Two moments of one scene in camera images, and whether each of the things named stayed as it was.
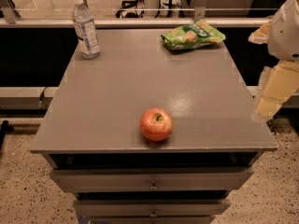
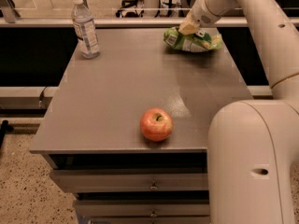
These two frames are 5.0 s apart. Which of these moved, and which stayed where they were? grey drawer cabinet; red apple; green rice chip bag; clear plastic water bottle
Moved: green rice chip bag
Stayed: grey drawer cabinet; clear plastic water bottle; red apple
